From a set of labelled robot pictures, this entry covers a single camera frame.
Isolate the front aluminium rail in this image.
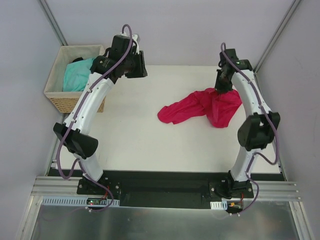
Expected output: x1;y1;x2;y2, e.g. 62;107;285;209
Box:
31;176;302;202

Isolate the teal t shirt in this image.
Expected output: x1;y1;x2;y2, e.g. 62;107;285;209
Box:
62;58;94;92

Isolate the black garment in basket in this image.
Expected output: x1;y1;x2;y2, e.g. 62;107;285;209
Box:
72;57;84;63

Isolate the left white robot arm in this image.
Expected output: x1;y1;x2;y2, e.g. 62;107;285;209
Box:
53;33;148;195

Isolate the right white cable duct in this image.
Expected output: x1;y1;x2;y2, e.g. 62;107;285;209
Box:
210;200;228;211

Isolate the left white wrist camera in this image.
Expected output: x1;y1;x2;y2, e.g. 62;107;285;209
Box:
132;34;140;55

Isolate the right aluminium frame post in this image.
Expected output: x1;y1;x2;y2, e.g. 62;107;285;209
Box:
253;0;303;75

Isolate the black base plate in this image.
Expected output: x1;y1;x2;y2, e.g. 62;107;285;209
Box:
47;168;287;208

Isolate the left white cable duct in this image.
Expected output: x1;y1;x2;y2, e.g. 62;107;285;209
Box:
42;196;120;208

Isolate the left aluminium frame post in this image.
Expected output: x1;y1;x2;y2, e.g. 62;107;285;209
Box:
37;0;68;46

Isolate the white cable duct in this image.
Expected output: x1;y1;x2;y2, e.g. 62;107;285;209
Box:
210;200;228;211
42;196;120;208

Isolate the aluminium frame post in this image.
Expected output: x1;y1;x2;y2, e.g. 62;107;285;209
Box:
37;0;68;46
253;0;303;75

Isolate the pink t shirt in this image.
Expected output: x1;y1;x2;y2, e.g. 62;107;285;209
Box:
157;88;242;129

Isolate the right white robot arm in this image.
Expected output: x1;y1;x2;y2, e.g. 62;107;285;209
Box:
214;43;281;199

